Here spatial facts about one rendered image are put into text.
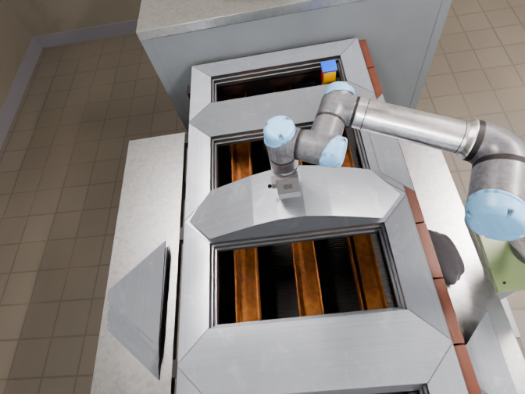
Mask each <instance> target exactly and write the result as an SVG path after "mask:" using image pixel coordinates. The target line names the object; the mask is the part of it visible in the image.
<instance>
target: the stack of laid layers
mask: <svg viewBox="0 0 525 394"><path fill-rule="evenodd" d="M334 59H335V62H336V65H337V71H338V74H339V77H340V81H347V79H346V76H345V71H344V67H343V64H342V61H341V56H331V57H327V58H322V59H313V60H308V61H303V62H298V63H289V64H284V65H279V66H271V67H266V68H261V69H256V70H247V71H242V72H237V73H229V74H224V75H219V76H215V77H211V102H217V87H221V86H226V85H231V84H240V83H245V82H250V81H259V80H264V79H269V78H274V77H282V76H287V75H292V74H298V73H307V72H312V71H317V70H321V64H320V62H324V61H329V60H334ZM312 125H313V121H312V122H306V123H301V124H295V127H297V128H301V129H306V130H311V127H312ZM352 130H353V134H354V137H355V143H356V146H357V149H358V153H359V158H360V162H361V165H362V168H363V169H370V170H372V171H373V172H374V173H375V174H376V175H377V176H379V177H380V178H381V179H382V180H384V181H385V182H386V183H388V184H389V185H390V186H391V187H392V188H393V189H395V190H396V191H397V192H399V193H400V196H399V197H398V199H397V200H396V201H395V203H394V204H393V205H392V207H391V208H390V209H389V210H388V212H387V213H386V214H385V215H384V217H383V218H372V217H339V216H314V217H295V218H288V219H282V220H275V221H271V222H268V223H264V224H258V225H255V226H252V227H247V228H245V229H241V230H239V231H235V232H231V233H229V234H226V235H222V236H219V237H216V238H212V239H209V238H208V237H207V236H205V235H204V234H203V233H202V232H201V231H200V230H199V229H197V228H196V227H195V226H194V225H193V224H192V223H190V219H191V218H192V217H193V215H194V214H195V212H196V210H197V209H198V208H197V209H196V210H195V211H194V212H193V213H192V214H191V215H190V216H189V217H188V218H187V219H186V220H185V221H184V222H185V224H186V225H187V226H189V227H190V228H191V229H192V230H194V231H195V232H196V233H197V234H198V235H200V236H201V237H202V238H204V239H205V240H206V241H207V242H208V243H209V328H222V327H230V326H238V325H247V324H262V323H270V322H279V321H294V320H303V319H311V318H319V317H335V316H343V315H351V314H360V313H375V312H384V311H392V310H408V309H407V307H406V304H405V298H404V295H403V292H402V287H401V283H400V281H399V277H398V272H397V269H396V266H395V260H394V257H393V254H392V251H391V245H390V242H389V239H388V233H387V230H386V227H385V224H384V223H385V221H386V220H387V219H388V218H389V216H390V215H391V214H392V213H393V211H394V210H395V208H396V207H397V206H398V204H399V203H400V202H401V201H402V199H403V198H404V197H405V195H406V193H405V189H404V185H403V184H400V183H398V182H397V181H395V180H393V179H391V178H389V177H388V176H386V175H384V174H382V173H381V172H380V171H379V167H378V165H377V160H376V156H375V153H374V150H373V146H372V142H371V140H370V134H369V132H368V131H362V130H359V129H355V128H352ZM210 138H211V142H210V191H212V190H213V189H216V188H217V147H219V146H225V145H234V144H240V143H246V142H251V141H261V140H264V133H263V129H259V130H254V131H245V132H239V133H233V134H224V135H218V136H213V137H210ZM376 233H379V236H380V242H381V245H382V249H383V252H384V258H385V261H386V264H387V270H388V273H389V277H390V280H391V286H392V289H393V293H394V296H395V302H396V305H397V307H393V308H384V309H376V310H361V311H352V312H344V313H329V314H321V315H312V316H304V317H289V318H281V319H272V320H264V321H249V322H241V323H233V324H218V252H223V251H230V250H237V249H250V248H256V247H263V246H270V245H283V244H289V243H296V242H309V241H315V240H323V239H329V238H342V237H349V236H356V235H368V234H376ZM427 384H428V383H425V384H415V385H395V386H384V387H374V388H364V389H344V390H334V391H323V392H304V393H293V394H374V393H385V392H404V391H416V390H418V393H419V394H430V393H429V390H428V387H427Z"/></svg>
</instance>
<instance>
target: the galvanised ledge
mask: <svg viewBox="0 0 525 394"><path fill-rule="evenodd" d="M398 141H399V144H400V146H401V149H402V153H403V156H404V158H405V162H406V165H407V167H408V170H409V175H410V177H411V179H412V183H413V187H414V189H415V192H416V196H417V198H418V201H419V204H420V208H421V210H422V213H423V217H424V220H425V222H424V223H426V225H427V229H429V230H432V231H437V232H439V233H441V234H445V235H447V236H448V237H449V238H450V239H451V240H452V241H453V242H454V244H455V246H456V248H457V249H458V251H459V254H460V256H461V257H462V261H463V262H464V266H465V272H464V273H463V274H462V275H461V278H460V280H459V281H457V282H456V283H455V285H446V286H447V290H448V294H449V296H450V299H451V301H452V305H453V308H454V311H455V315H456V317H457V320H458V322H459V326H460V329H461V332H462V336H463V338H464V342H465V343H463V345H466V344H467V343H468V341H469V339H470V337H471V335H472V334H473V332H474V331H475V329H476V328H477V325H478V324H479V323H480V321H481V319H482V317H483V316H484V314H485V313H486V311H487V312H488V314H489V317H490V319H491V323H492V325H493V328H494V330H495V334H496V336H497V339H498V342H499V345H500V347H501V349H502V353H503V356H504V357H505V362H506V364H507V366H508V369H509V373H510V374H511V377H512V380H513V383H514V385H515V388H516V391H517V394H525V360H524V358H523V354H522V353H521V350H520V347H519V345H518V342H517V340H516V337H515V335H514V333H513V330H512V327H511V325H510V323H509V319H508V317H507V315H506V313H505V310H504V307H503V305H502V302H501V300H500V298H499V295H498V293H497V292H496V291H495V287H494V285H493V282H492V280H491V276H490V274H489V271H488V268H487V265H486V263H485V260H484V257H483V254H482V252H481V250H480V246H479V245H478V242H477V239H476V237H475V234H474V233H473V231H472V230H471V229H470V228H469V227H468V225H467V224H466V220H465V209H464V207H463V204H462V201H461V199H460V197H459V193H458V192H457V189H456V187H455V184H454V181H453V180H452V176H451V174H450V172H449V169H448V166H447V163H446V162H445V158H444V156H443V154H442V151H441V150H439V149H433V148H430V147H426V146H423V145H418V144H415V143H412V142H408V141H403V140H398Z"/></svg>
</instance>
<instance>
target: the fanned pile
mask: <svg viewBox="0 0 525 394"><path fill-rule="evenodd" d="M466 348H467V351H468V354H469V356H470V360H471V363H472V365H473V369H474V372H475V375H476V377H477V381H478V384H479V386H480V390H481V394H517V391H516V388H515V385H514V383H513V380H512V377H511V374H510V373H509V369H508V366H507V364H506V362H505V357H504V356H503V353H502V349H501V347H500V345H499V342H498V339H497V336H496V334H495V330H494V328H493V325H492V323H491V319H490V317H489V314H488V311H486V313H485V314H484V316H483V317H482V319H481V321H480V323H479V324H478V325H477V328H476V329H475V331H474V332H473V334H472V335H471V337H470V339H469V341H468V343H467V344H466Z"/></svg>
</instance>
